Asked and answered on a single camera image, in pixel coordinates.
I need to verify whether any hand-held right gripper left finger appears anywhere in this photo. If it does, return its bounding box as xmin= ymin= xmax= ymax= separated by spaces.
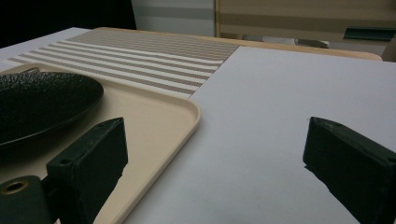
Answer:
xmin=46 ymin=117 xmax=130 ymax=224

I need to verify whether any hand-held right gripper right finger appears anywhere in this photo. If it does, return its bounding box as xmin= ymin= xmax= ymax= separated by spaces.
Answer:
xmin=302 ymin=116 xmax=396 ymax=224

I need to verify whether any beige plastic tray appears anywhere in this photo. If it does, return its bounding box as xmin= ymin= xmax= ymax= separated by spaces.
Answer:
xmin=0 ymin=63 xmax=202 ymax=224

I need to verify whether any striped beige placemat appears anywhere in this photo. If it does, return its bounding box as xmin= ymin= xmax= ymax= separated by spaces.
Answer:
xmin=7 ymin=29 xmax=242 ymax=96

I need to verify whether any light wooden desk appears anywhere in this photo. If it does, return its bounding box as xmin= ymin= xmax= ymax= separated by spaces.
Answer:
xmin=214 ymin=0 xmax=396 ymax=48

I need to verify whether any white partition panel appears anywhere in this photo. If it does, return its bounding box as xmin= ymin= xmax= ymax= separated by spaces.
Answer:
xmin=130 ymin=0 xmax=217 ymax=37

